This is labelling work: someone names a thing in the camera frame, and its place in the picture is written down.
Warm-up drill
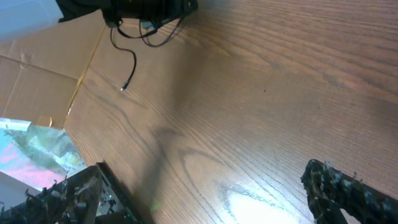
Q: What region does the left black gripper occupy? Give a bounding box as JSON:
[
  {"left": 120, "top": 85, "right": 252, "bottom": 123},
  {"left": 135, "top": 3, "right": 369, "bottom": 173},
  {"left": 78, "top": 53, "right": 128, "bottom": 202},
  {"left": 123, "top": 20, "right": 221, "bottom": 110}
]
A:
[{"left": 56, "top": 0, "right": 198, "bottom": 28}]

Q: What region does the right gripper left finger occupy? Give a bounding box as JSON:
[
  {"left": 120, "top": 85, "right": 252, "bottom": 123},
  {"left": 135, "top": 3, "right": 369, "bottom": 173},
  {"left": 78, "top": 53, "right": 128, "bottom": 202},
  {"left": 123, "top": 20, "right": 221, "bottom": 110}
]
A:
[{"left": 1, "top": 166, "right": 103, "bottom": 224}]

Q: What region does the brown cardboard panel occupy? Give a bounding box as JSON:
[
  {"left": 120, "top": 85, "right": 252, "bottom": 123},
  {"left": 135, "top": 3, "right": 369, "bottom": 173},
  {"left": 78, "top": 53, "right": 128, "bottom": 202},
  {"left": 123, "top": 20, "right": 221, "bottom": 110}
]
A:
[{"left": 1, "top": 11, "right": 105, "bottom": 129}]

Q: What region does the black usb cable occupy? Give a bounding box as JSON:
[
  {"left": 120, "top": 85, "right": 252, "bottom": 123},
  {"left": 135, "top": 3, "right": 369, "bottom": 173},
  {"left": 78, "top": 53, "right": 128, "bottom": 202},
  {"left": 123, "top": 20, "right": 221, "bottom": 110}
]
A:
[{"left": 109, "top": 26, "right": 138, "bottom": 91}]

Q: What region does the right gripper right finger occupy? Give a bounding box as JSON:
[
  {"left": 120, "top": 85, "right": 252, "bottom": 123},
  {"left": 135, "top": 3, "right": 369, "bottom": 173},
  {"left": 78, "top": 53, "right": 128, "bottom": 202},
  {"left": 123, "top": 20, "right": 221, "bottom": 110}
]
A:
[{"left": 300, "top": 159, "right": 397, "bottom": 224}]

